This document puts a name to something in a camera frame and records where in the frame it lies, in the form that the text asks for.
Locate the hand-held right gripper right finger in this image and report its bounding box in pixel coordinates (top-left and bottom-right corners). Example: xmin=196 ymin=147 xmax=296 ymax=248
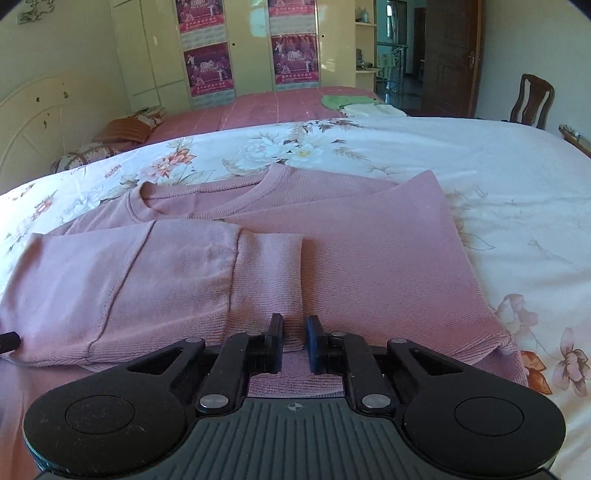
xmin=305 ymin=315 xmax=462 ymax=412

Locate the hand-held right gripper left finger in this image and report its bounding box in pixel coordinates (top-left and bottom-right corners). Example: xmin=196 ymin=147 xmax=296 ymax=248
xmin=124 ymin=313 xmax=286 ymax=412

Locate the pink sweater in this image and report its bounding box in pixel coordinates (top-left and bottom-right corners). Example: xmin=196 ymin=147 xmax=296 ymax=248
xmin=0 ymin=164 xmax=527 ymax=402

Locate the floral patterned pillow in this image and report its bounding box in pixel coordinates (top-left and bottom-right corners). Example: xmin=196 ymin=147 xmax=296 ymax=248
xmin=51 ymin=142 xmax=134 ymax=174

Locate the cream round headboard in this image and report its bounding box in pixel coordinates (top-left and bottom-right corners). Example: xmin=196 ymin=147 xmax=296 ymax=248
xmin=0 ymin=76 xmax=132 ymax=195

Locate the pink checked bed sheet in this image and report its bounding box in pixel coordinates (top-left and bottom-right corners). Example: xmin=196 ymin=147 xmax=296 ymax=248
xmin=148 ymin=85 xmax=384 ymax=139

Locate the white folded cloth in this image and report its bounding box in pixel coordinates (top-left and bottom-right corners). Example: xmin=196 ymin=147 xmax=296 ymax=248
xmin=342 ymin=104 xmax=407 ymax=118

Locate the green folded cloth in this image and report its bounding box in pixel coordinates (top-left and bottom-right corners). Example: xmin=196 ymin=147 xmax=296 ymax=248
xmin=322 ymin=95 xmax=377 ymax=110

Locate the brown striped pillow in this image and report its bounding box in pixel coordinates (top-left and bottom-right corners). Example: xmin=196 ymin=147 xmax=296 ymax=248
xmin=92 ymin=106 xmax=166 ymax=144

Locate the floral bed sheet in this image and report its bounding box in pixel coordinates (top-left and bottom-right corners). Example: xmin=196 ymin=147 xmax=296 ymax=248
xmin=0 ymin=115 xmax=591 ymax=480

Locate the cream wardrobe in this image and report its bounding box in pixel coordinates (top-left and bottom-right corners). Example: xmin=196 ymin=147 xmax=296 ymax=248
xmin=110 ymin=0 xmax=384 ymax=112

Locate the dark wooden door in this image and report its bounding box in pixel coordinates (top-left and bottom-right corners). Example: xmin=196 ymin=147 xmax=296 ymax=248
xmin=422 ymin=0 xmax=485 ymax=118

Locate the dark wooden chair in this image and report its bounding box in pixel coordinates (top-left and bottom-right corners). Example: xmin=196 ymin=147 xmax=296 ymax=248
xmin=509 ymin=74 xmax=555 ymax=130

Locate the wooden furniture edge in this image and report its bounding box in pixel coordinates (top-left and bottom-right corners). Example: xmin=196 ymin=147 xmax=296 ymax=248
xmin=558 ymin=124 xmax=591 ymax=158

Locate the purple wall poster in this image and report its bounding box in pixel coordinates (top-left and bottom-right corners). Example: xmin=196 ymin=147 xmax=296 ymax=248
xmin=184 ymin=42 xmax=232 ymax=97
xmin=268 ymin=0 xmax=316 ymax=18
xmin=271 ymin=33 xmax=319 ymax=86
xmin=175 ymin=0 xmax=225 ymax=33

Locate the wall decoration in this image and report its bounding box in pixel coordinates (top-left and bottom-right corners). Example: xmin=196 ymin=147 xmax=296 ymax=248
xmin=18 ymin=0 xmax=51 ymax=24

